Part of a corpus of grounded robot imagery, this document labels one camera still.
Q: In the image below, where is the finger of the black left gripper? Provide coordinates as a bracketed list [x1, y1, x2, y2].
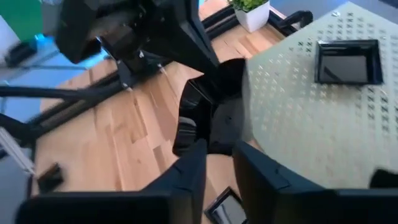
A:
[173, 0, 221, 77]

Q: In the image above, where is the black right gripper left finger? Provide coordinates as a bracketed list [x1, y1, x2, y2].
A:
[14, 139, 208, 224]

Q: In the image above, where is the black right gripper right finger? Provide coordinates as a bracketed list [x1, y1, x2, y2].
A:
[232, 141, 398, 224]

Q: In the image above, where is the small square black plate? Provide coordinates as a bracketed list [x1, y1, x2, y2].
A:
[204, 186, 249, 224]
[313, 39, 384, 86]

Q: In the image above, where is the large square black plate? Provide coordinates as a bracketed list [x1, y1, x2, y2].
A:
[36, 162, 65, 194]

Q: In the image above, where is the round wavy black plate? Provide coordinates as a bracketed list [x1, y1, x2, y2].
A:
[172, 58, 249, 156]

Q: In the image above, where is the wavy square black plate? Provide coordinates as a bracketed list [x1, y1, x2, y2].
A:
[369, 168, 398, 190]

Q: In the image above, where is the small green potted plant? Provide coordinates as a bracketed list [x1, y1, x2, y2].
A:
[228, 0, 271, 34]

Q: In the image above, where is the pale green perforated metal shelf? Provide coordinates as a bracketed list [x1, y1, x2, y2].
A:
[241, 1, 398, 190]

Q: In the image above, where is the black aluminium table frame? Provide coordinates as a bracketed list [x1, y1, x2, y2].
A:
[0, 4, 312, 162]

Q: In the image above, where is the black curved frame handle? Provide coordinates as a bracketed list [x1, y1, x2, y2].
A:
[276, 10, 314, 34]

